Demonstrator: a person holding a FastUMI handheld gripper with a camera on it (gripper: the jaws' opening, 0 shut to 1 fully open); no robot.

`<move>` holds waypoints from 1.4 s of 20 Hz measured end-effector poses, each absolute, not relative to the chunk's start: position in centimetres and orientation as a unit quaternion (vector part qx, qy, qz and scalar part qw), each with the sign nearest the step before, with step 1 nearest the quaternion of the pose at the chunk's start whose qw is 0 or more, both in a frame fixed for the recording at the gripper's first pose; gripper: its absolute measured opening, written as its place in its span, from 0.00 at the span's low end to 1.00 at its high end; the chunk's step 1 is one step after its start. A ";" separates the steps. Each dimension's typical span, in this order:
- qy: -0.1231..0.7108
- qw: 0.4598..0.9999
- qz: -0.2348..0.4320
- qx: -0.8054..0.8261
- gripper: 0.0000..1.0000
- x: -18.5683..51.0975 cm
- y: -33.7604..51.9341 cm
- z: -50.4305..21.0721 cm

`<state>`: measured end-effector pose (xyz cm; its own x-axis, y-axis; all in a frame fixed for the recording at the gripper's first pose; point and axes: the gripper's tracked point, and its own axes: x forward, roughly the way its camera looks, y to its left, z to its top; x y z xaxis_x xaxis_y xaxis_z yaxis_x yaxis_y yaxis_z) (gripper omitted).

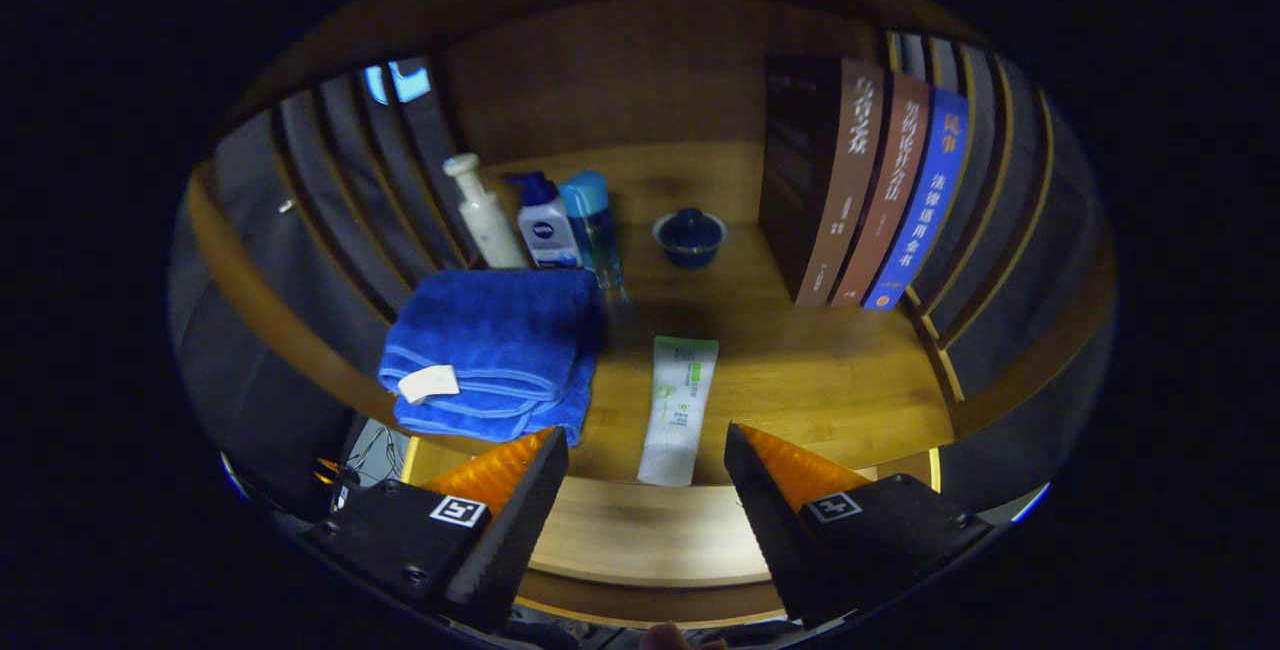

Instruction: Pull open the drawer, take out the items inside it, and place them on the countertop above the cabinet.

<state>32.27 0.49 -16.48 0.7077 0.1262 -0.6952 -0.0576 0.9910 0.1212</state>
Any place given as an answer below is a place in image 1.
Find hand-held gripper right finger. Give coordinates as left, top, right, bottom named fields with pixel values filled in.
left=724, top=422, right=993, bottom=628

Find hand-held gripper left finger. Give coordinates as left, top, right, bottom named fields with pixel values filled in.
left=305, top=427, right=571, bottom=631

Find wooden drawer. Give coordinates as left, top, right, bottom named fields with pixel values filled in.
left=400, top=435, right=946, bottom=628

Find white and green tube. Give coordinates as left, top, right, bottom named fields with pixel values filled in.
left=637, top=335, right=720, bottom=487

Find wooden countertop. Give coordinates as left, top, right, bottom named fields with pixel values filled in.
left=395, top=140, right=956, bottom=486

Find wooden cabinet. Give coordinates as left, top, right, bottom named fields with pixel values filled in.
left=170, top=0, right=1116, bottom=531

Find blue folded towel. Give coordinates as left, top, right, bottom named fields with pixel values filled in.
left=378, top=268, right=604, bottom=447

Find white bottle with blue cap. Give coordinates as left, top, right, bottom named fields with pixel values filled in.
left=515, top=171, right=583, bottom=269

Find blue lidded teacup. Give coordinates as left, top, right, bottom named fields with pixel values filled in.
left=652, top=207, right=728, bottom=269

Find white pump bottle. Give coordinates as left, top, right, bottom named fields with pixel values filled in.
left=443, top=153, right=528, bottom=271

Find teal slim bottle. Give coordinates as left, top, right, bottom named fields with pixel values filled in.
left=558, top=170, right=626, bottom=291

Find reddish brown book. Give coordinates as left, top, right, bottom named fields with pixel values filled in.
left=830, top=70, right=932, bottom=308

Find blue book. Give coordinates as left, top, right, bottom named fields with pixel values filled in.
left=863, top=85, right=971, bottom=312

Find dark brown book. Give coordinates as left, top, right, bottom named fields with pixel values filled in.
left=757, top=52, right=887, bottom=307

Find thin black cables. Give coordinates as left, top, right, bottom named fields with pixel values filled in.
left=345, top=420, right=411, bottom=491

